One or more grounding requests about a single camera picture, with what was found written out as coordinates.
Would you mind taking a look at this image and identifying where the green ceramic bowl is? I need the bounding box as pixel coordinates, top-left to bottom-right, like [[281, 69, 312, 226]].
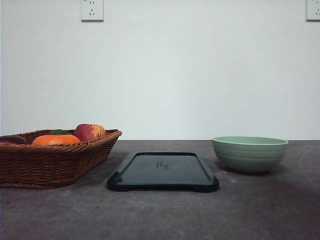
[[211, 136, 289, 174]]

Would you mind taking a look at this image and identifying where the brown wicker basket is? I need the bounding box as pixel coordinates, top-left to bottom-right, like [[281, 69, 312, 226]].
[[0, 129, 122, 189]]

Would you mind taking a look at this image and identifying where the dark rectangular tray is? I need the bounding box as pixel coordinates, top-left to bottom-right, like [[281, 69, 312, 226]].
[[107, 152, 220, 193]]

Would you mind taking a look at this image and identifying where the red yellow apple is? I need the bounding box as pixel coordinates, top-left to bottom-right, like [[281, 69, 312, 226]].
[[74, 123, 107, 141]]

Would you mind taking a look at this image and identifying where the green fruit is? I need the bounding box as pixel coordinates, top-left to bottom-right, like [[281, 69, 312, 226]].
[[47, 129, 69, 136]]

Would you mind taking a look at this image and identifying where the orange tangerine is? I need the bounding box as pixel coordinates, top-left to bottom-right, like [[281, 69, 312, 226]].
[[32, 134, 81, 146]]

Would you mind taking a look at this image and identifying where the dark purple fruit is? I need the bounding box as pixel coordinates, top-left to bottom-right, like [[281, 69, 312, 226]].
[[0, 135, 27, 145]]

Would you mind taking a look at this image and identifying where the white wall socket left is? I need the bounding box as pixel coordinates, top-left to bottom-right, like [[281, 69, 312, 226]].
[[80, 0, 104, 23]]

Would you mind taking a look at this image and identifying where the white wall socket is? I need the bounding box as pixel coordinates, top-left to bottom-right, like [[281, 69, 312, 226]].
[[80, 0, 104, 23], [305, 0, 320, 20]]

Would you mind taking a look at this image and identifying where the white wall socket right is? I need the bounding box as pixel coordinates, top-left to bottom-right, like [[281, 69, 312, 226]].
[[305, 0, 320, 20]]

